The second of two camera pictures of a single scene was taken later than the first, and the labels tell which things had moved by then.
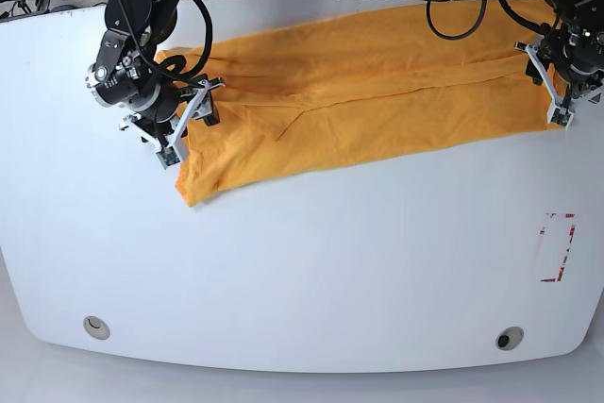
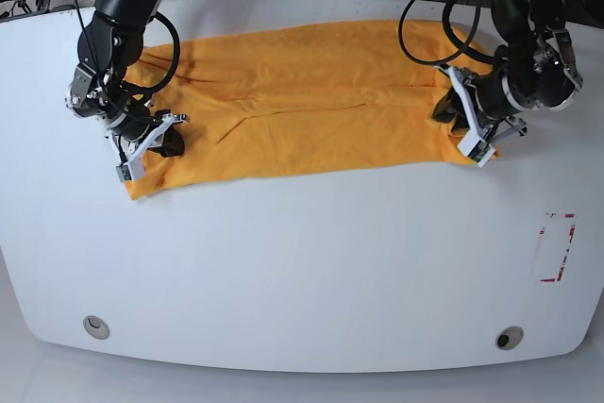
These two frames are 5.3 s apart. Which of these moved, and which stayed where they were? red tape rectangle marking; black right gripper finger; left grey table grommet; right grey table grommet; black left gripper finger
Moved: black right gripper finger; black left gripper finger
Stayed: left grey table grommet; red tape rectangle marking; right grey table grommet
